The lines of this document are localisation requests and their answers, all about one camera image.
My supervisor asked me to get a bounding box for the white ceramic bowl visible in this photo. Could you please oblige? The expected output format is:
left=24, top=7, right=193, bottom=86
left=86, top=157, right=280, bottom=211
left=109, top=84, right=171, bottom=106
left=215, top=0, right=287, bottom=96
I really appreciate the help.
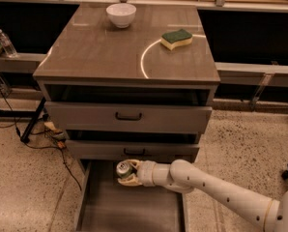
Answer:
left=106, top=3, right=136, bottom=28

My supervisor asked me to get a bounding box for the clear plastic water bottle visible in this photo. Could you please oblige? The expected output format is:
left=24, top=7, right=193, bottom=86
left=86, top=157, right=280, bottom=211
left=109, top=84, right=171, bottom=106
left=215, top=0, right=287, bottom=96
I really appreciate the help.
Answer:
left=0, top=29, right=17, bottom=58

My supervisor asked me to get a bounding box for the middle grey drawer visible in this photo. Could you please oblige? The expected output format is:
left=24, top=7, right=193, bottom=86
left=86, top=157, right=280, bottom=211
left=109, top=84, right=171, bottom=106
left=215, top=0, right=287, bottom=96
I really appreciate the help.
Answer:
left=66, top=140, right=199, bottom=162

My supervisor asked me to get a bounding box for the black floor cable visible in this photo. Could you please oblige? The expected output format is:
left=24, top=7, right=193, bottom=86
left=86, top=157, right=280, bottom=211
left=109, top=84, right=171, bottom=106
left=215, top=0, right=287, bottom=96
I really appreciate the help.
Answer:
left=0, top=84, right=83, bottom=191

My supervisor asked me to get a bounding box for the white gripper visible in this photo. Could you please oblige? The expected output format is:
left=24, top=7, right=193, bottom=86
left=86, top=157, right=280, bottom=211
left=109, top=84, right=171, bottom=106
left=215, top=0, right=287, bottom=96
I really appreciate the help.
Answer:
left=117, top=159, right=156, bottom=187

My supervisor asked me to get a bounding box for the top grey drawer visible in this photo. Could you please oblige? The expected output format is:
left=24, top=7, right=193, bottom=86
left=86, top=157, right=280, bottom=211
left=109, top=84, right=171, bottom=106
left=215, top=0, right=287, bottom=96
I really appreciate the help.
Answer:
left=45, top=101, right=213, bottom=134

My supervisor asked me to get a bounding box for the grey drawer cabinet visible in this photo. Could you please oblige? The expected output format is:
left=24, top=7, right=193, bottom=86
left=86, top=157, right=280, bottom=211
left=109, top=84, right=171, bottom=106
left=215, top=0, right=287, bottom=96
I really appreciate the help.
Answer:
left=34, top=3, right=219, bottom=146

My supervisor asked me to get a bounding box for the yellow green sponge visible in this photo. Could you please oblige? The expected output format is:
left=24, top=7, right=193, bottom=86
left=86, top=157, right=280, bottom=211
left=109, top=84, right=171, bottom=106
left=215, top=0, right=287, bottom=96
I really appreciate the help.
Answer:
left=160, top=29, right=193, bottom=50

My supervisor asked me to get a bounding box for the green soda can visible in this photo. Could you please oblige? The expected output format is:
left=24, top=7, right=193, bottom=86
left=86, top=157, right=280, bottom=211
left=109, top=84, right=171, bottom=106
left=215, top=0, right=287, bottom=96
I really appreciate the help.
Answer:
left=116, top=160, right=132, bottom=179

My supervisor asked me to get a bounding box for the black table leg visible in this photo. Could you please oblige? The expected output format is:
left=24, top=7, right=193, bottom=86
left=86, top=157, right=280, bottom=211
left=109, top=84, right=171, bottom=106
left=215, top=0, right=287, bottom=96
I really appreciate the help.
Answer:
left=20, top=98, right=46, bottom=143

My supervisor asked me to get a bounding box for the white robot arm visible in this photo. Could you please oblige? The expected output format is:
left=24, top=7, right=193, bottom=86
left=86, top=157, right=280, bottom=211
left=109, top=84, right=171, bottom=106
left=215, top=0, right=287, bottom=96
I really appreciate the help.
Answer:
left=116, top=159, right=288, bottom=232

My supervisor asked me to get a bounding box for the bottom grey open drawer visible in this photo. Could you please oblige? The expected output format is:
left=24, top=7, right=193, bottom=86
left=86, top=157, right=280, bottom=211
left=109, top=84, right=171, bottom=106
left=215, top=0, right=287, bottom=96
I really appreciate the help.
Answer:
left=74, top=160, right=187, bottom=232

